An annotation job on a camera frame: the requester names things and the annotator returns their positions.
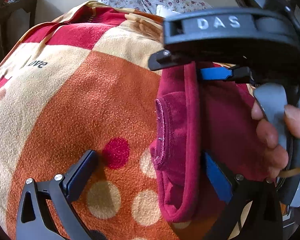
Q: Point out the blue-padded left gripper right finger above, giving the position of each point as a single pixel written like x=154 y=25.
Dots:
x=264 y=220

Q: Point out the orange red patterned blanket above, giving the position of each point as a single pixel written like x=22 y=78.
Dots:
x=82 y=82

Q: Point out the person's right hand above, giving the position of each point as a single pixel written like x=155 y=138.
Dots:
x=275 y=156

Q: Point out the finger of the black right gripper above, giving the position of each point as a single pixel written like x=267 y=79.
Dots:
x=166 y=59

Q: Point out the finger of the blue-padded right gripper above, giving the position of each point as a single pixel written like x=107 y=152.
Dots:
x=235 y=74

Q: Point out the white pillow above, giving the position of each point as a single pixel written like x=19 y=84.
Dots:
x=164 y=12

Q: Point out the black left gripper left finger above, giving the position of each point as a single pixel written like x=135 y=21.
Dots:
x=34 y=220

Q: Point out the maroon fleece garment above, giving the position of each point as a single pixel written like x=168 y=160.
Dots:
x=195 y=118

